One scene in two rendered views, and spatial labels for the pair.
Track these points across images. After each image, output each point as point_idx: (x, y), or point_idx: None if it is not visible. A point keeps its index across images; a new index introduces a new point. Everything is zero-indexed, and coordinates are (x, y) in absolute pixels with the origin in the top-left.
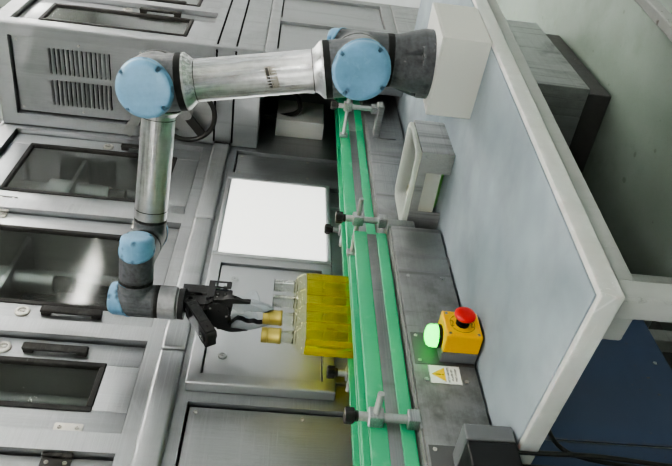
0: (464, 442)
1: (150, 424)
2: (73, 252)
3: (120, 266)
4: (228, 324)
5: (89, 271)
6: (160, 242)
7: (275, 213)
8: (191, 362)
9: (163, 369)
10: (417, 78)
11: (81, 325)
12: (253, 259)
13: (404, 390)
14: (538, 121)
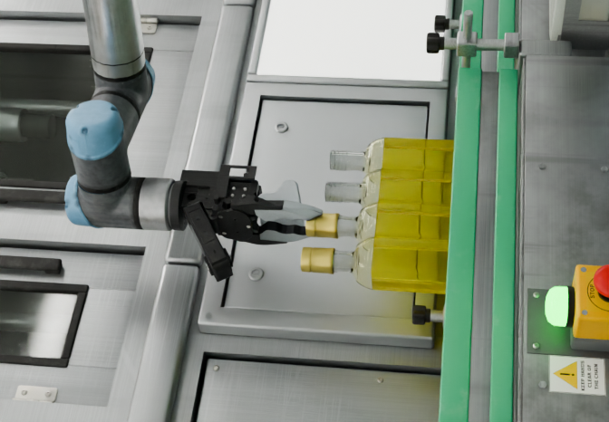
0: None
1: (146, 395)
2: (37, 84)
3: (73, 160)
4: (255, 235)
5: (62, 119)
6: (137, 107)
7: None
8: (207, 289)
9: (166, 301)
10: None
11: (49, 222)
12: (314, 86)
13: (505, 401)
14: None
